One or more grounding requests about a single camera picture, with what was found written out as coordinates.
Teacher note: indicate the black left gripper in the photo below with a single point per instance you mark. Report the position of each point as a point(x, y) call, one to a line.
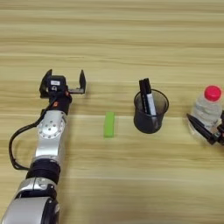
point(61, 102)

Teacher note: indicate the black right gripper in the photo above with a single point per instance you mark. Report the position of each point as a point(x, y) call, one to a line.
point(220, 135)

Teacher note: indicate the clear bottle with red cap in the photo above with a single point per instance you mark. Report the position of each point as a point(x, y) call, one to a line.
point(208, 109)

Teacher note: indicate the black mesh pen cup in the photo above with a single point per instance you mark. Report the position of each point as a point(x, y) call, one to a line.
point(145, 122)

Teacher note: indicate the all black marker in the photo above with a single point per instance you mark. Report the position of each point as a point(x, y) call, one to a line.
point(143, 94)

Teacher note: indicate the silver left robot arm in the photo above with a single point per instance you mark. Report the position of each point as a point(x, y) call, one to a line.
point(48, 143)

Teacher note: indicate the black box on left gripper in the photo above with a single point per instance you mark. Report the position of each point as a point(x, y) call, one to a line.
point(57, 83)

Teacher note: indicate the black marker with white label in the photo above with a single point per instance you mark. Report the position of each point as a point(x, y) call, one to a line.
point(150, 100)

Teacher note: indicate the green rectangular block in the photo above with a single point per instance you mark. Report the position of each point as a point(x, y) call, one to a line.
point(109, 124)

